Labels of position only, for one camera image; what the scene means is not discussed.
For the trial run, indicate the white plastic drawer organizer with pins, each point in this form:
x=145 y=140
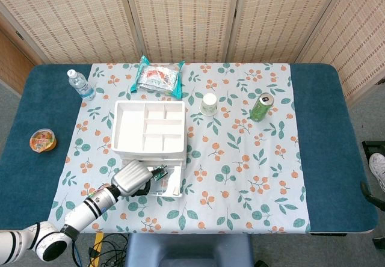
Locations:
x=129 y=128

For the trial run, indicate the fruit and leaf print tablecloth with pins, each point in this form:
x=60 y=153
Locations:
x=225 y=158

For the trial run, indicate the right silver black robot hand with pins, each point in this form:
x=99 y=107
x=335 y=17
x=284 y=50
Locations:
x=378 y=167

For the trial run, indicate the orange jelly cup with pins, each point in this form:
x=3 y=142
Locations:
x=42 y=140

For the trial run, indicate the small white cylinder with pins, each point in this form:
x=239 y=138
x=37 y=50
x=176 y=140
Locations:
x=174 y=192

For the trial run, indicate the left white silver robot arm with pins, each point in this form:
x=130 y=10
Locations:
x=90 y=207

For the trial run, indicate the small green black clip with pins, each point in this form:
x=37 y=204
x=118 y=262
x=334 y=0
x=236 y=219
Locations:
x=159 y=173

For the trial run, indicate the white leaf-print paper cup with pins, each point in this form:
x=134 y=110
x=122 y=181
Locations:
x=208 y=104

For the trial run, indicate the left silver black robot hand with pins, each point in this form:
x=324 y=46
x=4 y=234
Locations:
x=132 y=176

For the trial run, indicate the dark teal table cover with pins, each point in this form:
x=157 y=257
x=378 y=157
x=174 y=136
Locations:
x=30 y=104

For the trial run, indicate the teal snack bag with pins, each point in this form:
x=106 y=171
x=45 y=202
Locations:
x=156 y=77

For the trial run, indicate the clear plastic drawer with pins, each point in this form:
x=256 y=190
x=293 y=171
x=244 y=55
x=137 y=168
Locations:
x=171 y=182

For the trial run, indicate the wooden door panel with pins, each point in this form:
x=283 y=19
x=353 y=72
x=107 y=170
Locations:
x=12 y=65

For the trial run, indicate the green drink can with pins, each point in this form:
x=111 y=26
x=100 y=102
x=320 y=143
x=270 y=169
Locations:
x=260 y=109

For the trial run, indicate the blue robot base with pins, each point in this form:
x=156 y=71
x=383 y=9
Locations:
x=186 y=249

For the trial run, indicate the woven folding screen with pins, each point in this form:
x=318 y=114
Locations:
x=180 y=17

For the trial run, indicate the clear plastic water bottle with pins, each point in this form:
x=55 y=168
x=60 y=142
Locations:
x=81 y=86

